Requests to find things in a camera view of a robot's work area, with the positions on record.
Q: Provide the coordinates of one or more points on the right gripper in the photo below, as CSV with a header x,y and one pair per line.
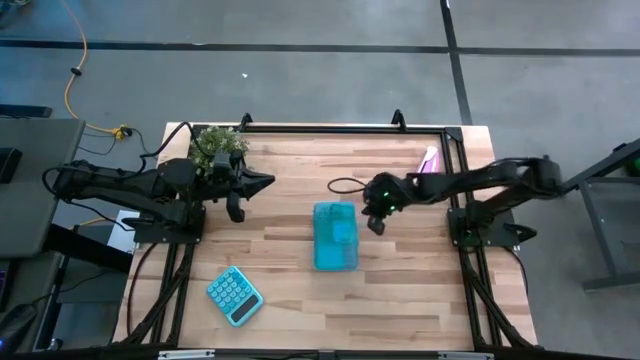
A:
x,y
387,192

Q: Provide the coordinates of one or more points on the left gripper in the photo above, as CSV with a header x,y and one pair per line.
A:
x,y
235,185

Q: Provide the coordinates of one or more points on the clear plastic storage box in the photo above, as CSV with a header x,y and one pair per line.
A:
x,y
320,265

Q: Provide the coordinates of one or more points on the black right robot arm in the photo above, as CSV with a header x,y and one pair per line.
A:
x,y
500,172

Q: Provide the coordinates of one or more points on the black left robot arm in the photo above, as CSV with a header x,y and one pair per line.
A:
x,y
125,187

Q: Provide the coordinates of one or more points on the pink white packet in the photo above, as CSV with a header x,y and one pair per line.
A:
x,y
430,161

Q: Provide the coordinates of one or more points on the green potted artificial plant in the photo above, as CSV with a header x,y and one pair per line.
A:
x,y
210,142

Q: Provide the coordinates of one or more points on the teal calculator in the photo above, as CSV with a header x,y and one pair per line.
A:
x,y
232,295

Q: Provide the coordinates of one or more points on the white paper sheet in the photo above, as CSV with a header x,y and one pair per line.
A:
x,y
122,240

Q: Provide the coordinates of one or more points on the black diagonal desk beam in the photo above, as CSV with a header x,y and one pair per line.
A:
x,y
85,247

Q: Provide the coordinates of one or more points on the grey desk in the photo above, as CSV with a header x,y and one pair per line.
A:
x,y
40,200

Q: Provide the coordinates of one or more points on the black flat bar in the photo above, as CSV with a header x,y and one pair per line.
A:
x,y
25,111

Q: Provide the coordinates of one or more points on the black device on desk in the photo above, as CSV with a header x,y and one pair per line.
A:
x,y
10,165

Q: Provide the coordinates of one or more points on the black frame clip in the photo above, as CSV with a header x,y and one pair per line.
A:
x,y
398,120
246,122

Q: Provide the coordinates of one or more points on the black aluminium rig frame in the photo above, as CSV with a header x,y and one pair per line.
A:
x,y
350,129

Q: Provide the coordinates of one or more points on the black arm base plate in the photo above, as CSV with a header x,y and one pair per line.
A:
x,y
457,220
150,235

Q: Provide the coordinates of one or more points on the silver metal bracket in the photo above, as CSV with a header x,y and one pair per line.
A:
x,y
465,356
185,355

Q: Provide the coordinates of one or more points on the grey metal table frame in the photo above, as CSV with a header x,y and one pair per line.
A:
x,y
602,250

